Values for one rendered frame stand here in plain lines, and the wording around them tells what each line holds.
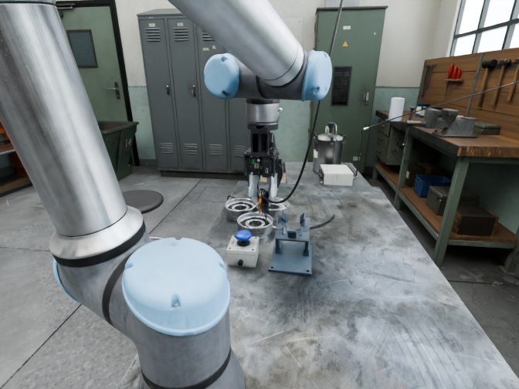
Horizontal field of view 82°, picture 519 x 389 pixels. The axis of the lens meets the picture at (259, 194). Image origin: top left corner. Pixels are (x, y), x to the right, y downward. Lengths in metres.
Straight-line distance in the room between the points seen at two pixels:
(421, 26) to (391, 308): 3.84
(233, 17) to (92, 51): 4.51
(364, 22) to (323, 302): 3.38
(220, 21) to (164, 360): 0.37
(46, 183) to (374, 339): 0.54
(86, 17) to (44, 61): 4.53
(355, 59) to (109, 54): 3.11
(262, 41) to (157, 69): 3.50
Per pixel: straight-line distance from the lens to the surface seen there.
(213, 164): 3.81
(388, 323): 0.65
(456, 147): 2.10
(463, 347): 0.66
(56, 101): 0.37
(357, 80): 3.73
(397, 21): 4.21
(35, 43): 0.36
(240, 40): 0.39
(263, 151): 0.67
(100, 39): 4.78
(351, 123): 3.76
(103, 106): 4.84
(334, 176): 1.61
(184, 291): 0.33
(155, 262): 0.37
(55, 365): 1.82
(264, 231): 0.83
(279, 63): 0.44
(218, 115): 3.66
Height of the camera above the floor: 1.23
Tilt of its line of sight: 22 degrees down
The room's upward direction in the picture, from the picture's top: straight up
